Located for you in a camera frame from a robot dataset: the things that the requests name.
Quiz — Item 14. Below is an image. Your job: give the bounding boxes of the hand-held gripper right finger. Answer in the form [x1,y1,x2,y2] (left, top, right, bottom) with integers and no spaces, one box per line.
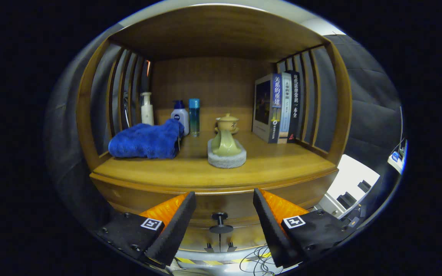
[252,188,360,269]

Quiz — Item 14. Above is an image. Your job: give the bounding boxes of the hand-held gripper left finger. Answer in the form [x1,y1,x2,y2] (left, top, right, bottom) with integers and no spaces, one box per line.
[96,191,197,269]

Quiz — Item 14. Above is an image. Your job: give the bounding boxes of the wooden countertop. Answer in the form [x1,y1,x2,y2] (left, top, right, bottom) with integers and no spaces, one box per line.
[91,130,338,190]

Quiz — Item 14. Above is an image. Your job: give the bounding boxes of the wooden cabinet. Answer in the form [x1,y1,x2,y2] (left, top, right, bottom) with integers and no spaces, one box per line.
[76,4,353,255]

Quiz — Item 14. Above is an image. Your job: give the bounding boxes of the yellow black floor tape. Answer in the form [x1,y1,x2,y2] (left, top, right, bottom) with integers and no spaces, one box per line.
[175,255,275,267]

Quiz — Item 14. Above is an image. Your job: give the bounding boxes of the blue towel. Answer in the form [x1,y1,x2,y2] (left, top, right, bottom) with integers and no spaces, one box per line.
[108,118,185,159]

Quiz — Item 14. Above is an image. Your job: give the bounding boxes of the blue translucent bottle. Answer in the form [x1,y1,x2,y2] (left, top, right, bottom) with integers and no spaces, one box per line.
[189,99,201,137]

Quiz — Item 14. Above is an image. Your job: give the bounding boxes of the white bottle blue cap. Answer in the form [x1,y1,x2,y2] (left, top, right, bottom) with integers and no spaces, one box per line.
[171,100,190,135]

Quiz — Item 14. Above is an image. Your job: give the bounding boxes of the pale spine book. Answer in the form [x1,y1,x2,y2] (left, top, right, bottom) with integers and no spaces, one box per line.
[279,72,293,144]

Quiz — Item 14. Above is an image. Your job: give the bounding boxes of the beige lidded teacup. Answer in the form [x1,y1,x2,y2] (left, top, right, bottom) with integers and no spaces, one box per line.
[215,113,240,135]

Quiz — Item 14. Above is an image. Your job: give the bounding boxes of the white pump bottle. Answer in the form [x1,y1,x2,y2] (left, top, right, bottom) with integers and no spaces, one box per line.
[140,92,155,126]

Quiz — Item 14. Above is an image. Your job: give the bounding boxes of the black spine book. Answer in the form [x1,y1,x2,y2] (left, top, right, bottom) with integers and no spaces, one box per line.
[287,70,301,143]

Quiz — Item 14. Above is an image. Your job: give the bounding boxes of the blue spine book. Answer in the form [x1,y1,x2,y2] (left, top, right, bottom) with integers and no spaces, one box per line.
[252,74,283,144]

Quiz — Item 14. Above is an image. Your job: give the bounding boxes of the white desk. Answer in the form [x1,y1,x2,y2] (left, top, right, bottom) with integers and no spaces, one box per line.
[387,140,408,175]

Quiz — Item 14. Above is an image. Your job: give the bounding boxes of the black cables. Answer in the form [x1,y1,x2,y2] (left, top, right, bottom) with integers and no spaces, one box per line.
[240,245,283,276]

